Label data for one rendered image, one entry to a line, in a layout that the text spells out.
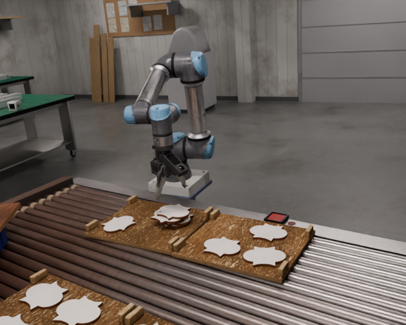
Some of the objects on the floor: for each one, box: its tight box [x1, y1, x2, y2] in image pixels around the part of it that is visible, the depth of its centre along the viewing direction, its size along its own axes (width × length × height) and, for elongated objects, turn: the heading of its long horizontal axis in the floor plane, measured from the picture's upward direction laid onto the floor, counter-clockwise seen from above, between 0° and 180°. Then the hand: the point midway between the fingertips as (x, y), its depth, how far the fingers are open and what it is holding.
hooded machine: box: [167, 26, 217, 113], centre depth 817 cm, size 74×62×152 cm
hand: (172, 195), depth 175 cm, fingers open, 14 cm apart
